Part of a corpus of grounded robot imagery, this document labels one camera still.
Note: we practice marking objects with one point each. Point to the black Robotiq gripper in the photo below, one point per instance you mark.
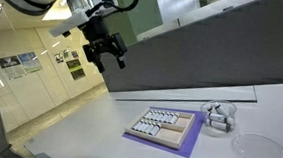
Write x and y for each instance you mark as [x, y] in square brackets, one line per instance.
[96, 32]

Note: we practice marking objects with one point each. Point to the small white-labelled bottle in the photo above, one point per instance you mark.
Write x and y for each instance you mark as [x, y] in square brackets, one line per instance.
[174, 119]
[150, 128]
[221, 109]
[170, 118]
[155, 129]
[146, 127]
[153, 116]
[209, 108]
[218, 125]
[142, 126]
[219, 117]
[148, 115]
[138, 125]
[161, 117]
[157, 116]
[166, 118]

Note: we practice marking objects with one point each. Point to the wooden compartment tray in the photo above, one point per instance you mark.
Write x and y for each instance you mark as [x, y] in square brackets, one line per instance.
[172, 138]

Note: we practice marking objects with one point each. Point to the bright ceiling light panel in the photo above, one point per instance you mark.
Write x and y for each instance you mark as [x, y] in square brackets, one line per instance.
[57, 12]

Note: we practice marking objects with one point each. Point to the grey desk partition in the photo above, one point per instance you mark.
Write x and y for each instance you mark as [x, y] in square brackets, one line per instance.
[200, 49]

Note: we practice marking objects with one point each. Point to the white office divider panel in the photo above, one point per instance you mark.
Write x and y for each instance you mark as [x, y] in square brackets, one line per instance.
[192, 15]

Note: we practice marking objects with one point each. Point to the purple mat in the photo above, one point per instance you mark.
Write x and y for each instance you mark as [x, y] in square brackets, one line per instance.
[190, 149]

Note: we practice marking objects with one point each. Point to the clear glass bowl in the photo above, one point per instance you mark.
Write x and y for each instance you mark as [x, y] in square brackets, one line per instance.
[233, 112]

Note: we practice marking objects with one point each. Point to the small wall photo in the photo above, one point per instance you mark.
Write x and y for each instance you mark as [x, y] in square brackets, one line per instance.
[74, 54]
[58, 57]
[65, 53]

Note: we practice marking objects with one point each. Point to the dark wall poster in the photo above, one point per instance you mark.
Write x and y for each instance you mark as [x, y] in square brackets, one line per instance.
[73, 63]
[78, 74]
[8, 61]

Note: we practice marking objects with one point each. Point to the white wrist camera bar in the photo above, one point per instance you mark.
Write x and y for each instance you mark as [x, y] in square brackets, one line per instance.
[68, 25]

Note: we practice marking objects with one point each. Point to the blue wall poster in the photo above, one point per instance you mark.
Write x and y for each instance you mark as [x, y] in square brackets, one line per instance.
[30, 62]

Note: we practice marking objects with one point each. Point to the white wall paper sheet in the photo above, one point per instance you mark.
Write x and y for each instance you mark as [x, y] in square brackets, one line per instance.
[15, 72]

